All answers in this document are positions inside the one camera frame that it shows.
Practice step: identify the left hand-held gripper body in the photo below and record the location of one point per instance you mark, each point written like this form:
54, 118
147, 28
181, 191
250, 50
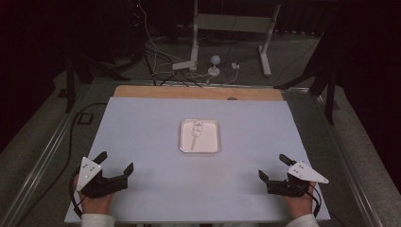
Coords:
94, 183

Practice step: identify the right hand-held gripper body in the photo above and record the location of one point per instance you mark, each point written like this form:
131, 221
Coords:
294, 181

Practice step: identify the white square tray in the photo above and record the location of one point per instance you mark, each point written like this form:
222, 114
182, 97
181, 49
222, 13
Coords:
199, 136

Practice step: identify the white skewer with dumplings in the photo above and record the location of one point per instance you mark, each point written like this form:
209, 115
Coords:
196, 132

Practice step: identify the person's left hand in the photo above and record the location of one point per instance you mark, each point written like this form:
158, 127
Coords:
94, 203

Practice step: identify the person's right hand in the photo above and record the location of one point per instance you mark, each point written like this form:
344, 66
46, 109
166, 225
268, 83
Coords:
299, 203

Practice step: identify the light blue table mat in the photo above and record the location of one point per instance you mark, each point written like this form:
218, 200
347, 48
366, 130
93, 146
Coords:
195, 164

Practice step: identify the black tripod stand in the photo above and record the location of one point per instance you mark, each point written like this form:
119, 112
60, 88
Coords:
318, 75
82, 66

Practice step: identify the white plug adapter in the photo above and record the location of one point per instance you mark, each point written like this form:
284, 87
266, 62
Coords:
235, 66

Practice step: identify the white power strip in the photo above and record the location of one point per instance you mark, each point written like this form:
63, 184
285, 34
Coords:
183, 65

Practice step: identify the small white desk lamp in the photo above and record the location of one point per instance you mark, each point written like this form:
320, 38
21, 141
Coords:
214, 65

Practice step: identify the white metal stand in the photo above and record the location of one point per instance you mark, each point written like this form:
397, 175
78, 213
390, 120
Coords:
231, 34

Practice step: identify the black floor socket frame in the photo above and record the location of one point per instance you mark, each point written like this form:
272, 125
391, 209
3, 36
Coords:
84, 118

